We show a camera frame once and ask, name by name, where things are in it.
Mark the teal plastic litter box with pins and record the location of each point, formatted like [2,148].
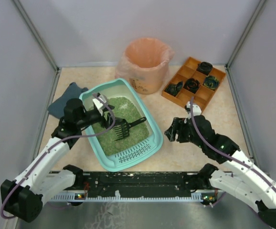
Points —
[134,154]

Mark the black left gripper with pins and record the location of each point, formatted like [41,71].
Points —
[108,118]

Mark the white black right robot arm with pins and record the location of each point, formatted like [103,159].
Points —
[226,152]

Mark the orange bin with plastic liner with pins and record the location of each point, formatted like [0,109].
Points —
[145,64]

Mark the black slotted litter scoop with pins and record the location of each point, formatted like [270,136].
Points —
[122,127]

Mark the orange wooden compartment tray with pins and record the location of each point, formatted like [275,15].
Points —
[188,70]

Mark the green cat litter pellets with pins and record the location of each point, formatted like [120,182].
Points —
[110,142]

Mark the folded dark grey cloth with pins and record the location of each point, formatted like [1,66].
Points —
[56,109]

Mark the blue yellow rolled sock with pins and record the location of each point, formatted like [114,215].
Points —
[211,82]

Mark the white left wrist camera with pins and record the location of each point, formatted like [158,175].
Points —
[100,103]

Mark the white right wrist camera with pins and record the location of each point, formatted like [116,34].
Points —
[192,109]

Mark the black orange rolled sock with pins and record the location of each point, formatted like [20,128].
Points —
[192,85]

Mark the aluminium frame rail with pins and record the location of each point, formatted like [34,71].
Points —
[182,180]

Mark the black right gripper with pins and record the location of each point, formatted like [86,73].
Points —
[178,131]

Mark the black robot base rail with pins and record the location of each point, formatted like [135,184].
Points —
[207,197]

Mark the dark green rolled sock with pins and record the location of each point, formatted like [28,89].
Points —
[174,88]

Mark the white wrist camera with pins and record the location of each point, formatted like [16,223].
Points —
[100,103]
[192,109]

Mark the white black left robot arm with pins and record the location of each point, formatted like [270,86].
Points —
[25,196]

